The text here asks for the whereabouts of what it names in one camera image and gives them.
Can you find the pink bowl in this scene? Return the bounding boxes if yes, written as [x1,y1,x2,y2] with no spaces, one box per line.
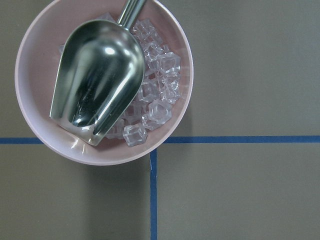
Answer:
[14,0,194,166]

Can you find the metal ice scoop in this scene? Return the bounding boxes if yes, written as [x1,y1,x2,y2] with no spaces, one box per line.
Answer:
[49,0,145,146]

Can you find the clear fake ice cubes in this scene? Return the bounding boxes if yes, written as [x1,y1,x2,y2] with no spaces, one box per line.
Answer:
[58,12,182,148]

